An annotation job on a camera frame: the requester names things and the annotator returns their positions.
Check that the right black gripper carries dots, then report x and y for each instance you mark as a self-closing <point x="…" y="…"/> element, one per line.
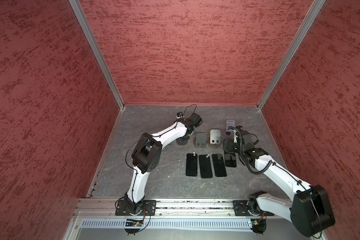
<point x="230" y="145"/>

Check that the purple phone stand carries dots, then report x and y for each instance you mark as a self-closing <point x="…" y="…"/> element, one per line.
<point x="229" y="133"/>

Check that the white-edged black phone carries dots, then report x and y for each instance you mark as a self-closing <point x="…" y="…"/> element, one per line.
<point x="219" y="165"/>

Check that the dark phone with sticker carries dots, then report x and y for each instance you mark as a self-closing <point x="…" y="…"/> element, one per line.
<point x="192" y="165"/>

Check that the silver-edged phone with sticker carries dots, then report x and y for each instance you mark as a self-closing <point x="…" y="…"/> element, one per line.
<point x="205" y="166"/>

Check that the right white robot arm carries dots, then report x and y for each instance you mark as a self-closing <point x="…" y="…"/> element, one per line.
<point x="307" y="207"/>

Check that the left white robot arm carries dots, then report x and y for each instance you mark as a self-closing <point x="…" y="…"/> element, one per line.
<point x="147" y="152"/>

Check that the wooden round phone stand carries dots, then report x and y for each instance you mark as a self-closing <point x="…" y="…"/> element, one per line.
<point x="200" y="140"/>

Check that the grey round phone stand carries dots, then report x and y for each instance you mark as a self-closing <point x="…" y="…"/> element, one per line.
<point x="182" y="140"/>

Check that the wooden base metal stand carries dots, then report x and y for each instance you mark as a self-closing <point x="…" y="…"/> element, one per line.
<point x="215" y="139"/>

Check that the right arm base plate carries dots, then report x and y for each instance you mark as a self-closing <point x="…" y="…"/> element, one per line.
<point x="241" y="209"/>

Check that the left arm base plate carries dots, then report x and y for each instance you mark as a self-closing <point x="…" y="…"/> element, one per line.
<point x="148" y="207"/>

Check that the white slotted cable duct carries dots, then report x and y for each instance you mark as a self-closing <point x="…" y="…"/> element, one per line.
<point x="240" y="225"/>

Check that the aluminium rail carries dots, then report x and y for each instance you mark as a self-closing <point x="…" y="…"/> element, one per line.
<point x="165" y="208"/>

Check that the right aluminium corner post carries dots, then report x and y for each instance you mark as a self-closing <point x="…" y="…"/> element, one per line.
<point x="306" y="24"/>

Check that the aluminium corner post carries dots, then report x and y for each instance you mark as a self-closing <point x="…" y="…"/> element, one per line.
<point x="306" y="24"/>
<point x="84" y="24"/>

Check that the left aluminium corner post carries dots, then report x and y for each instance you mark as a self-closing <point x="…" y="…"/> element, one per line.
<point x="84" y="24"/>

